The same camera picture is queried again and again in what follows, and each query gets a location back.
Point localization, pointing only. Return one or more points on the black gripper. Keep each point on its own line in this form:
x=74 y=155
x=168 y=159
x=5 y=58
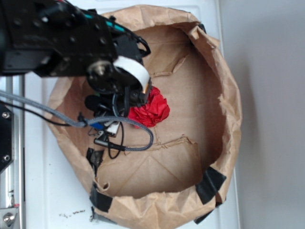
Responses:
x=126 y=75

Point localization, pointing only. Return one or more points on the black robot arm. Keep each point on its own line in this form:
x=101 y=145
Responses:
x=54 y=38

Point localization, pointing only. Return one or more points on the red crumpled paper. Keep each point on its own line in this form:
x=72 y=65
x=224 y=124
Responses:
x=154 y=111

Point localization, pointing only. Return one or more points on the brown paper bag tray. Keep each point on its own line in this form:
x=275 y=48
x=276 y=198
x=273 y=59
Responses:
x=155 y=189

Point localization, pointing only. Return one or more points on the black tape piece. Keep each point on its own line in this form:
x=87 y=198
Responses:
x=210 y=184
x=100 y=201
x=198 y=220

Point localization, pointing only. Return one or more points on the aluminium rail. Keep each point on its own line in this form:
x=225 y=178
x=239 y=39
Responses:
x=12 y=197

